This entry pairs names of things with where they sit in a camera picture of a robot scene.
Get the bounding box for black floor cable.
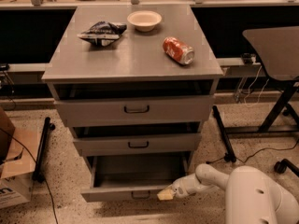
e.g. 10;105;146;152
0;127;60;224
205;137;299;165

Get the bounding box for black floor stand bar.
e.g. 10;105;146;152
32;117;55;183
212;105;236;162

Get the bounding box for black floor stand bar right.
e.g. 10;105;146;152
212;105;236;162

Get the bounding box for white paper bowl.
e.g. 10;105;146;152
127;10;162;32

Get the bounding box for black floor cable left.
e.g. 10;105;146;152
0;127;60;224

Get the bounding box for red soda can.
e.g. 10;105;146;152
163;36;194;65

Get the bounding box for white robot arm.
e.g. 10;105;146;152
157;164;299;224

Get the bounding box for black floor stand bar left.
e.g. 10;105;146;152
32;117;55;183

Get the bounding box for black chair caster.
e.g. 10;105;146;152
274;159;299;177

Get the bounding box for grey top drawer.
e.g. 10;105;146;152
55;95;214;127

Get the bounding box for dark chip bag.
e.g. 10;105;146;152
78;21;127;47

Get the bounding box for grey bottom drawer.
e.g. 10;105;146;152
81;152;190;203

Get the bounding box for grey middle drawer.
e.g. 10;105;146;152
74;133;201;157

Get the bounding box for grey drawer cabinet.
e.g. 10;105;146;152
43;5;222;142

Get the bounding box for cardboard box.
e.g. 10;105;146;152
0;108;40;209

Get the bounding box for grey drawer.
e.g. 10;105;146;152
81;152;190;203
55;95;214;127
74;133;201;157

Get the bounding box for grey side table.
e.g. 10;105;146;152
225;26;299;134

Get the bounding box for black floor cable right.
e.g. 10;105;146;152
205;137;299;165

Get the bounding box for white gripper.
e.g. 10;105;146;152
157;175;200;201

